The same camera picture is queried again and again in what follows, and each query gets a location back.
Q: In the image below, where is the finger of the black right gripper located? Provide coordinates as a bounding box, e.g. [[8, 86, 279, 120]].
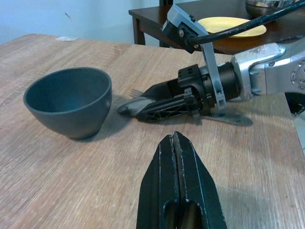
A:
[[137, 94, 194, 124], [140, 80, 184, 100]]

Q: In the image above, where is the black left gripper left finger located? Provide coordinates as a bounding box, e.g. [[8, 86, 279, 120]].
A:
[[136, 135, 182, 229]]

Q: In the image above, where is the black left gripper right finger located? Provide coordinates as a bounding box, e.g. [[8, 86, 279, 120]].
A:
[[173, 131, 227, 229]]

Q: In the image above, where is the yellow plate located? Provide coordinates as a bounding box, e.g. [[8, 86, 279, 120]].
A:
[[197, 17, 267, 39]]

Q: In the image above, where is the dark grey bowl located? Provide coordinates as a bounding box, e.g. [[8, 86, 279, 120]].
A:
[[23, 67, 112, 141]]

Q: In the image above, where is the dark brown wooden table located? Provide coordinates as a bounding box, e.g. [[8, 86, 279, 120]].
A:
[[128, 0, 305, 55]]

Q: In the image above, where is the shiny metal bowl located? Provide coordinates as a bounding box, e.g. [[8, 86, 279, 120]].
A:
[[245, 0, 297, 17]]

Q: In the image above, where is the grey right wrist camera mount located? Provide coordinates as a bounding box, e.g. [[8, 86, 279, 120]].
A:
[[162, 3, 227, 113]]

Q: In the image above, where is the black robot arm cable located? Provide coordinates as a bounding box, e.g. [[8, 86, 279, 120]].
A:
[[188, 0, 305, 45]]

